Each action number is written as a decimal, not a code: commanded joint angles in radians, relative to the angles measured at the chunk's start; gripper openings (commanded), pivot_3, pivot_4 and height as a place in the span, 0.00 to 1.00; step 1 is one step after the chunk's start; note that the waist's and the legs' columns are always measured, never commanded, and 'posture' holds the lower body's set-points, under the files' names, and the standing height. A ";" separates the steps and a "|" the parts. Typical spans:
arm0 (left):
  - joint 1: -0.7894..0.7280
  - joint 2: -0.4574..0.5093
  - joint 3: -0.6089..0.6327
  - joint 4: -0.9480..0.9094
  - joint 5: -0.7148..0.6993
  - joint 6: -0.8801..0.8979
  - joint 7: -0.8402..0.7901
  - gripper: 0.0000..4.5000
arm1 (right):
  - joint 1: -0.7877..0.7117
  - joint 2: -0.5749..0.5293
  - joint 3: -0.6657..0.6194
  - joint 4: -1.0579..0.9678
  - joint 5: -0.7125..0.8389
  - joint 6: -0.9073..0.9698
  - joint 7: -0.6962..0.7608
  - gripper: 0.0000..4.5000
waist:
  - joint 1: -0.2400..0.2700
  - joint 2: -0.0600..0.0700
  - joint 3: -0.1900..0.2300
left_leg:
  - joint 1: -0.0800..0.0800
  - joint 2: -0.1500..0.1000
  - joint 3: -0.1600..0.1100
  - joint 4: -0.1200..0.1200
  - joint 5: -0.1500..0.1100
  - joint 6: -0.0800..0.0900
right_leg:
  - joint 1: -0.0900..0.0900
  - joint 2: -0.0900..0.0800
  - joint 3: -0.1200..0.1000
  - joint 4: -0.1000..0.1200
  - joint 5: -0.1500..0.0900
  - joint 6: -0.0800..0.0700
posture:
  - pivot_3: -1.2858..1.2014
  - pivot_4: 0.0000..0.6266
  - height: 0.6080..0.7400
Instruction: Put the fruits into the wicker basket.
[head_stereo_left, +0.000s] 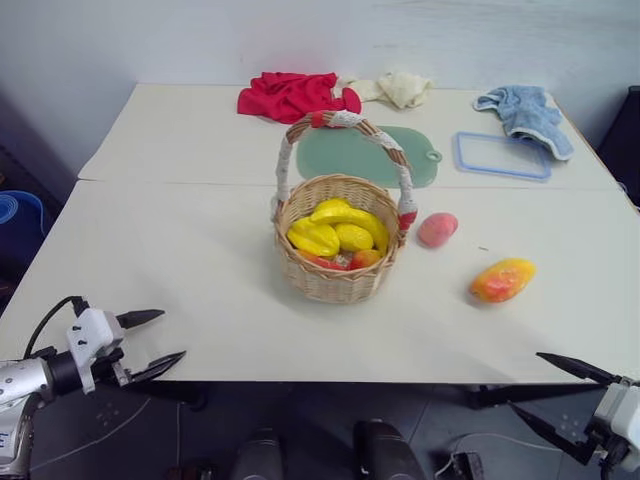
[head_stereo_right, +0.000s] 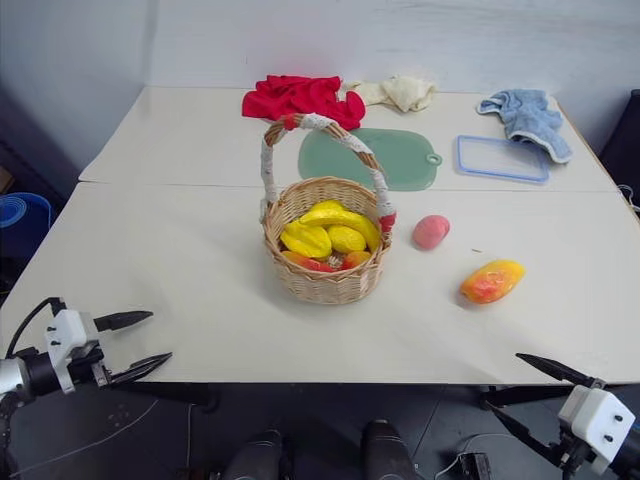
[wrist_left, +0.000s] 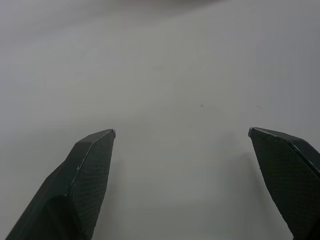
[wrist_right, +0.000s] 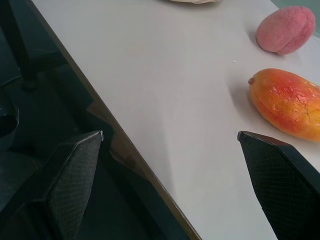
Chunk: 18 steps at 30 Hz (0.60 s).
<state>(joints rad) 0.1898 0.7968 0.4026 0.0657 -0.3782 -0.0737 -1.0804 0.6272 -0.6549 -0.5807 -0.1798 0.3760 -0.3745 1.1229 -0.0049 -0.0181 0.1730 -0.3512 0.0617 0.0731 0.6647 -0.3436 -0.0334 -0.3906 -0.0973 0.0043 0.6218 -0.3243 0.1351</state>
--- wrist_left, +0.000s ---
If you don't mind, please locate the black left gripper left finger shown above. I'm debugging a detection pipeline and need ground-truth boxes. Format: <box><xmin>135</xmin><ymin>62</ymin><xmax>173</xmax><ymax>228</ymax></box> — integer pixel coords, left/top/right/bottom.
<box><xmin>4</xmin><ymin>128</ymin><xmax>117</xmax><ymax>240</ymax></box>

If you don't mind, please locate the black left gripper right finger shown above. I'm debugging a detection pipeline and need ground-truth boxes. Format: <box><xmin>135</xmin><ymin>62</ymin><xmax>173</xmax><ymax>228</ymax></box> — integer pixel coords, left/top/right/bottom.
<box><xmin>248</xmin><ymin>126</ymin><xmax>320</xmax><ymax>240</ymax></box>

